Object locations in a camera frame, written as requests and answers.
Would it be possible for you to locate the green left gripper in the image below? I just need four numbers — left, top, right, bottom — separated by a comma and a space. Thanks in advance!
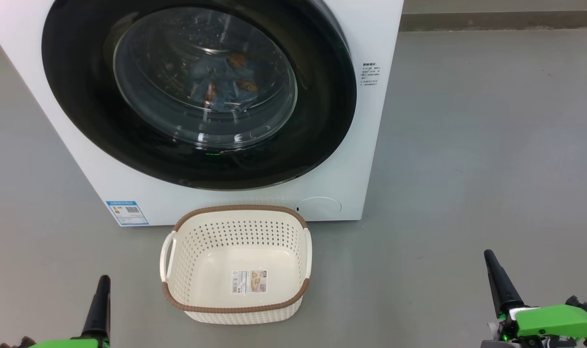
0, 275, 111, 348

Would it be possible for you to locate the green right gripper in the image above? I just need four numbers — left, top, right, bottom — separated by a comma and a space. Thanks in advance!
482, 249, 587, 348

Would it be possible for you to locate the black round glass washer door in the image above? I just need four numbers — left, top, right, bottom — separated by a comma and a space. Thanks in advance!
41, 0, 358, 190

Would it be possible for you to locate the blue bear-print garment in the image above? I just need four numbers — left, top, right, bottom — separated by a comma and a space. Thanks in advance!
189, 56, 233, 109
216, 52, 262, 109

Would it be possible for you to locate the white front-load washing machine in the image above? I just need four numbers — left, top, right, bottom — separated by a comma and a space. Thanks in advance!
0, 0, 405, 228

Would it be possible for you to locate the blue energy label sticker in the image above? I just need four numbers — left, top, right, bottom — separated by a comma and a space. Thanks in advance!
106, 201, 149, 226

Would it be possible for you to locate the white perforated basket brown rim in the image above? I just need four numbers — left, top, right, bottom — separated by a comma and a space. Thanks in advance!
159, 204, 313, 325

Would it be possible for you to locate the product label sticker in basket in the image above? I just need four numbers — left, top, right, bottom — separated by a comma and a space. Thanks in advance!
231, 270, 268, 294

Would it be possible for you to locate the round white filter cover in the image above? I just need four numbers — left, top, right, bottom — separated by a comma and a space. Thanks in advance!
295, 196, 342, 219

